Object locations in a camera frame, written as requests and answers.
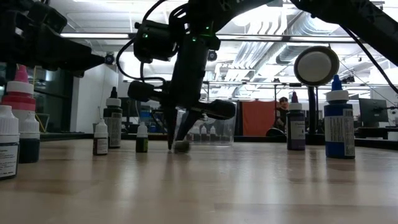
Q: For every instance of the small teal food coloring bottle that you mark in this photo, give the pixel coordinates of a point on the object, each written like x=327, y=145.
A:
x=29, y=149

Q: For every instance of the dark computer monitor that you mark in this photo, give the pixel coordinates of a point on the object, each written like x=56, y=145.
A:
x=373, y=110

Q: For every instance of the small brown food coloring bottle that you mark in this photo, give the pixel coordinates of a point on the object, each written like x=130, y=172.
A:
x=100, y=146

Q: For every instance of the large blue food coloring bottle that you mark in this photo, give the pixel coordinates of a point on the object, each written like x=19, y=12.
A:
x=332, y=133

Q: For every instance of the orange partition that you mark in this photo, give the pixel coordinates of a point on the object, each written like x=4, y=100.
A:
x=258, y=115

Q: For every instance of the large black food coloring bottle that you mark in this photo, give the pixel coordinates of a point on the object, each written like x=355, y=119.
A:
x=112, y=112

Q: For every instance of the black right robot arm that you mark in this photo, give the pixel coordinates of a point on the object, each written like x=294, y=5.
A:
x=357, y=18

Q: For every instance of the black background monitor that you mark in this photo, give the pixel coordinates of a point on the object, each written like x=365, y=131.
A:
x=132, y=107

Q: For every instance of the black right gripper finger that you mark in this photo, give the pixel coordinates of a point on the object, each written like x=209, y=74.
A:
x=170, y=124
x=186, y=121

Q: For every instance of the clear plastic bin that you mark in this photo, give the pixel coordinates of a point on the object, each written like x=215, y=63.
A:
x=222, y=135

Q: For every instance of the overhead light bar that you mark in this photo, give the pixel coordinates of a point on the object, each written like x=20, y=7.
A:
x=93, y=35

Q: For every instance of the person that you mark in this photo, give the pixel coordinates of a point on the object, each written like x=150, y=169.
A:
x=282, y=113

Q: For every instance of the large purple food coloring bottle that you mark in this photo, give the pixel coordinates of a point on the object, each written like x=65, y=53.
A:
x=295, y=137

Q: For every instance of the small dark food coloring bottle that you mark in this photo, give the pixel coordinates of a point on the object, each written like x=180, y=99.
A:
x=194, y=135
x=182, y=147
x=203, y=130
x=7, y=155

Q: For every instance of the black ceiling camera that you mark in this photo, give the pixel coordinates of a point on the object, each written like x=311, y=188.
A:
x=212, y=55
x=109, y=58

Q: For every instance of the large pink food coloring bottle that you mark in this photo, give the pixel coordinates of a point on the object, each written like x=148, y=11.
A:
x=18, y=101

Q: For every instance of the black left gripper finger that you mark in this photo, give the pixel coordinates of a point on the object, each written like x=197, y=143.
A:
x=96, y=61
x=68, y=56

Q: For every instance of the small green food coloring bottle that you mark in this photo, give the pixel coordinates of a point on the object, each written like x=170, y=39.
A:
x=142, y=144

